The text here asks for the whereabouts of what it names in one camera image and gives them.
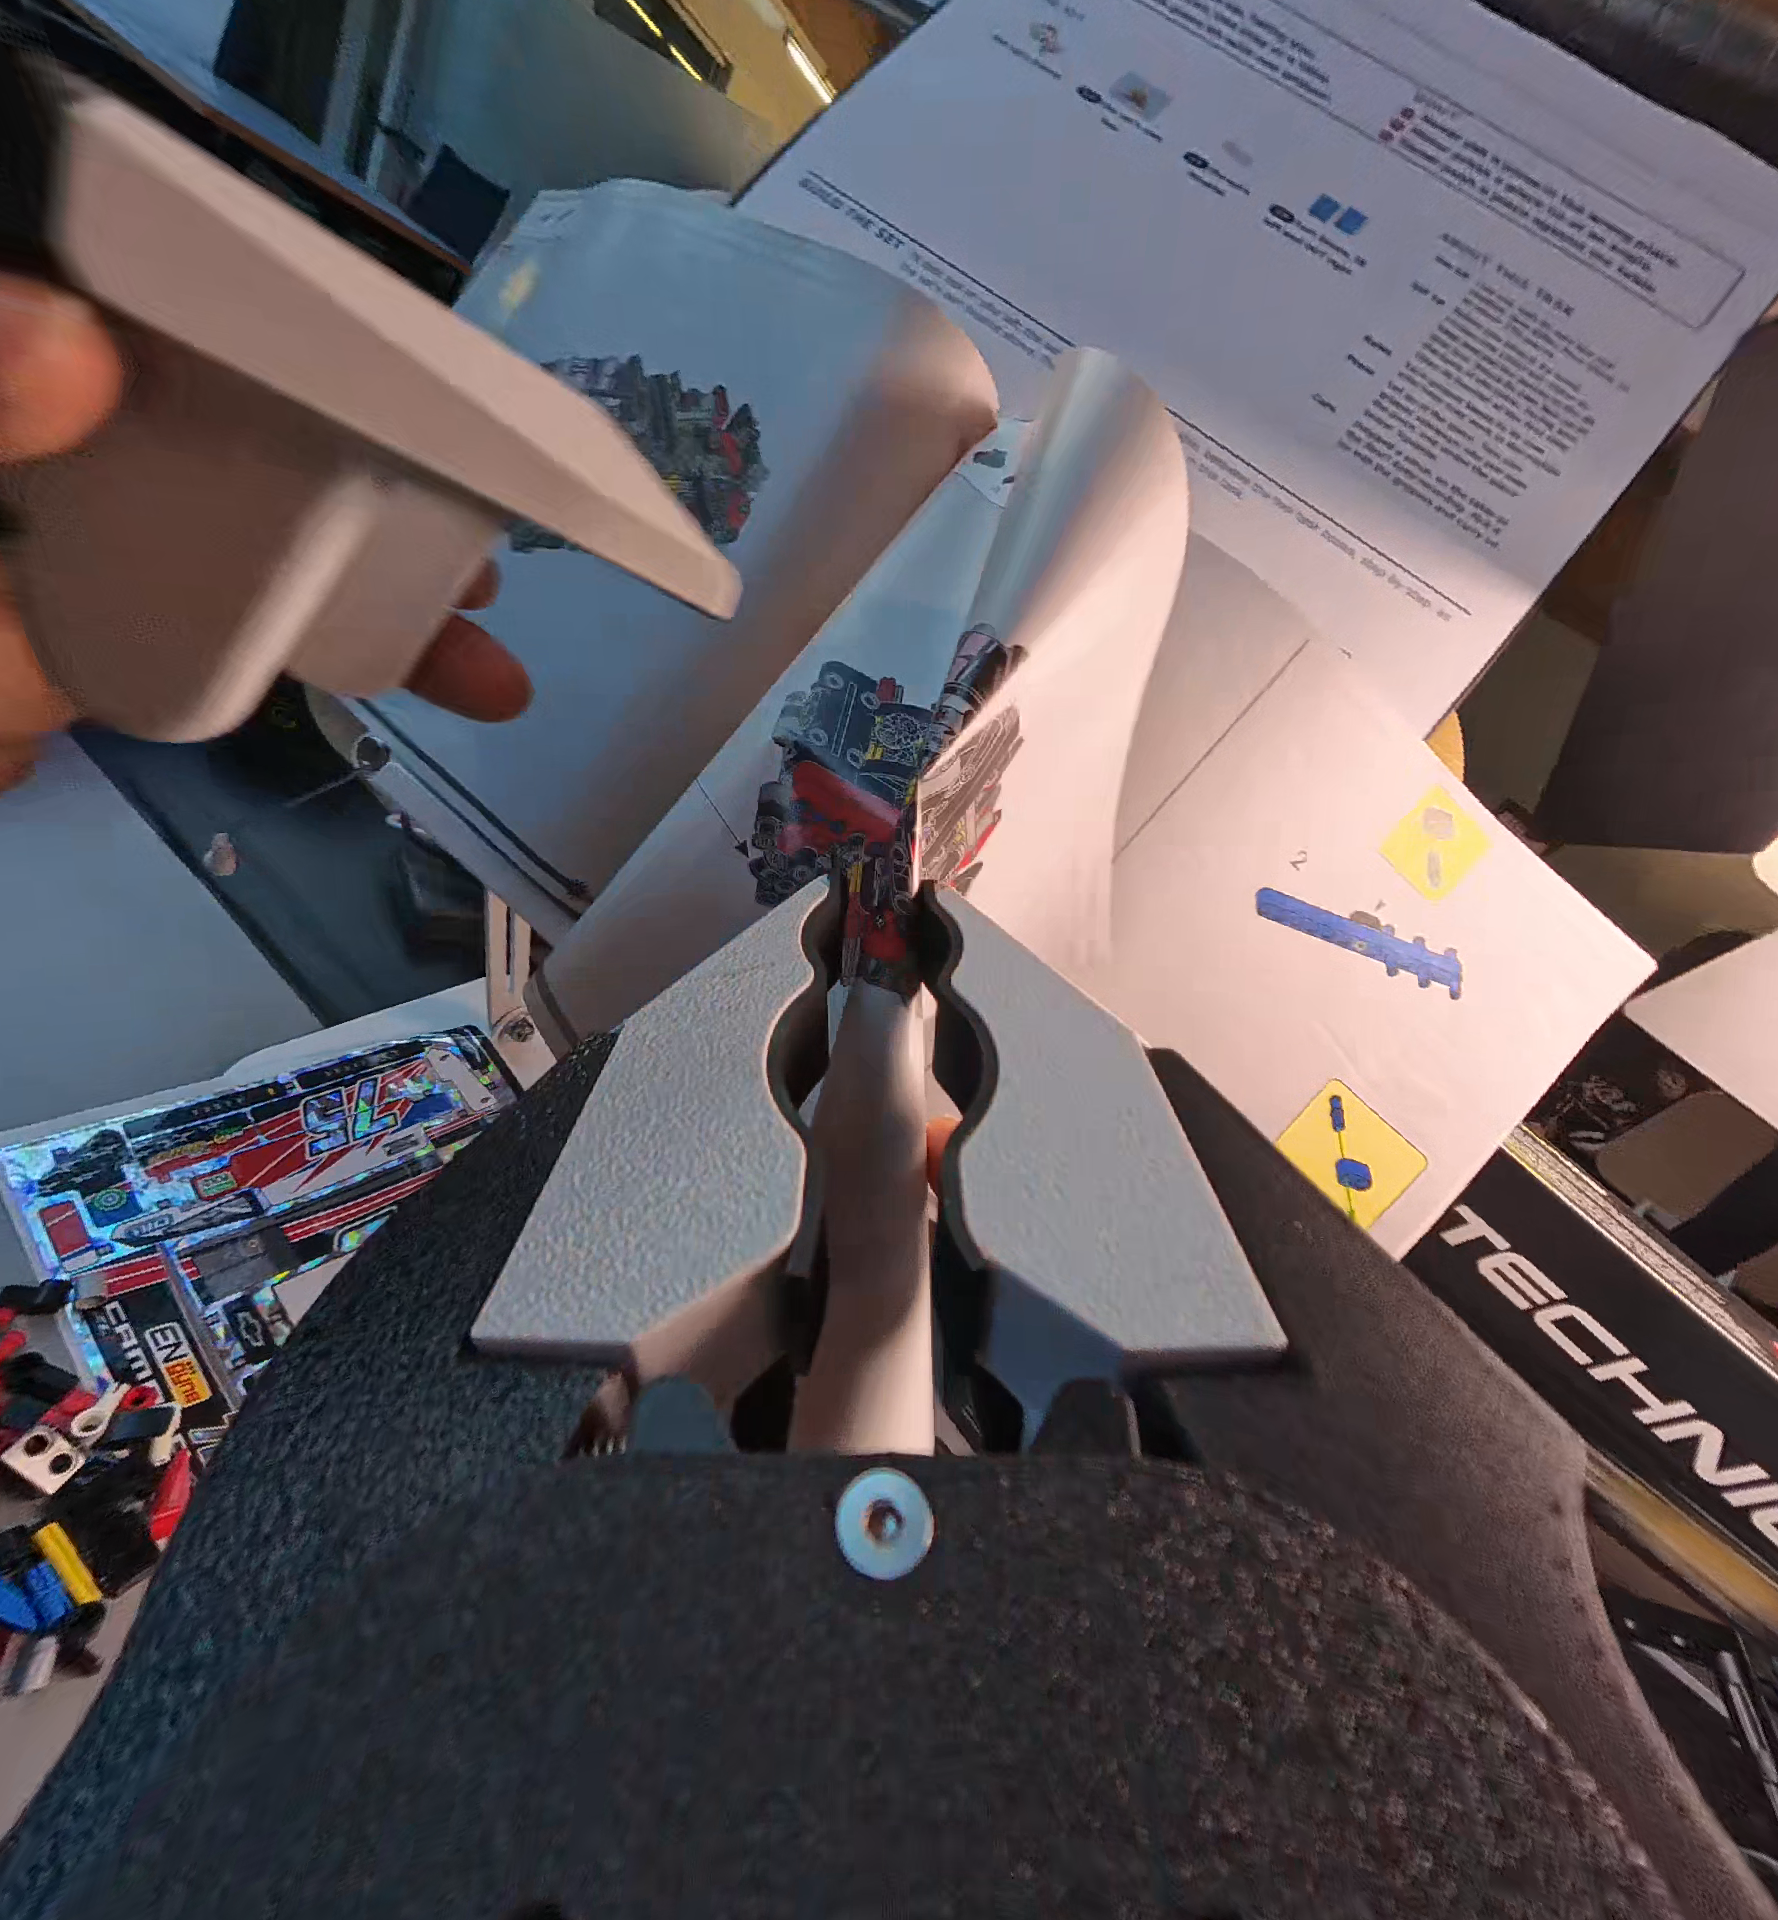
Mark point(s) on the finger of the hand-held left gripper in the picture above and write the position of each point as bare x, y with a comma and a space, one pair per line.
304, 374

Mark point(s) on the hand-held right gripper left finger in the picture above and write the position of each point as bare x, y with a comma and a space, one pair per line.
649, 1201

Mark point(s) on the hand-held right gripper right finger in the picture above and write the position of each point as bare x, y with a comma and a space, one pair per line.
1115, 1201

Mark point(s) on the white desk stand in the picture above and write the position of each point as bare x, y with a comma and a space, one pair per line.
506, 974

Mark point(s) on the lego instruction booklet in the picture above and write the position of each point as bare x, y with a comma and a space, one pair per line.
1069, 600

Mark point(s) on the lego set box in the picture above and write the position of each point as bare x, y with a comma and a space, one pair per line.
1654, 1381

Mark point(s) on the pile of mixed lego pieces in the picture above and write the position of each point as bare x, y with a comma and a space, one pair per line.
79, 1545

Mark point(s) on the person's right hand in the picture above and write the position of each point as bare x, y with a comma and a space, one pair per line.
945, 1158

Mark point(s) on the person's left hand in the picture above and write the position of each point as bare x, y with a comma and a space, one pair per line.
5, 374

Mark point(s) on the holographic sticker sheet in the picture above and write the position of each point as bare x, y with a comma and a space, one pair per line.
229, 1201

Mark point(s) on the printed white task sheet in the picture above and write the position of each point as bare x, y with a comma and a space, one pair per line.
1204, 300

